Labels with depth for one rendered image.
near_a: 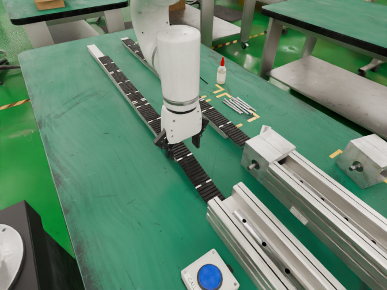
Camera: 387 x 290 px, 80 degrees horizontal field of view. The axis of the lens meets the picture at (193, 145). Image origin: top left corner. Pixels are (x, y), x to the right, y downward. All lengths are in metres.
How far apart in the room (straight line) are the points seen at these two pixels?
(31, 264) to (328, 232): 0.59
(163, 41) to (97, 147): 0.46
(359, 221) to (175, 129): 0.46
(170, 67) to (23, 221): 0.44
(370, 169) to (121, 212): 0.65
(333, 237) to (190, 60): 0.47
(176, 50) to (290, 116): 0.60
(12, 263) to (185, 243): 0.33
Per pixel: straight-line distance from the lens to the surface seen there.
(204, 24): 2.94
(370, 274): 0.63
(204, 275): 0.47
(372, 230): 0.64
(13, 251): 0.58
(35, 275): 0.54
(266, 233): 0.55
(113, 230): 0.61
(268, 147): 0.64
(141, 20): 0.51
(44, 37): 2.42
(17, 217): 0.63
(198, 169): 0.65
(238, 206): 0.57
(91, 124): 0.90
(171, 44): 0.44
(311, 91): 2.30
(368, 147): 0.77
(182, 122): 0.55
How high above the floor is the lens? 1.31
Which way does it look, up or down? 45 degrees down
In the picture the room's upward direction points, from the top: straight up
